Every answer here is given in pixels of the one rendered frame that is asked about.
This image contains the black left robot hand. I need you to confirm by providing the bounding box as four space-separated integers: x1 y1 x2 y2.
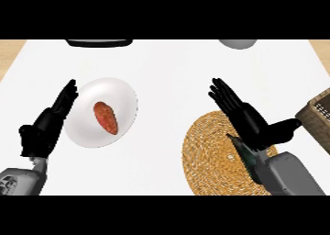
18 79 80 159

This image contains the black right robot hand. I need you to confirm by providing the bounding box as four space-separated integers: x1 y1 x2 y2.
207 77 304 151

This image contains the round woven straw placemat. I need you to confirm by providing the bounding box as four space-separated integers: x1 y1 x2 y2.
182 110 279 196

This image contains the brown wicker basket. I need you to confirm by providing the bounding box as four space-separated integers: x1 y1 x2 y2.
295 84 330 163

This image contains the white oval plate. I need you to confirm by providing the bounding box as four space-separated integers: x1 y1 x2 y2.
64 77 140 149

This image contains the orange-red sweet potato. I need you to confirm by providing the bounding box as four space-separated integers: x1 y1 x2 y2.
92 101 121 136

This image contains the grey rounded object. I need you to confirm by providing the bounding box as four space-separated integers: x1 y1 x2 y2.
218 39 258 50

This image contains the black flat appliance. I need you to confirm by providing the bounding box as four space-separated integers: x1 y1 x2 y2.
65 39 134 48

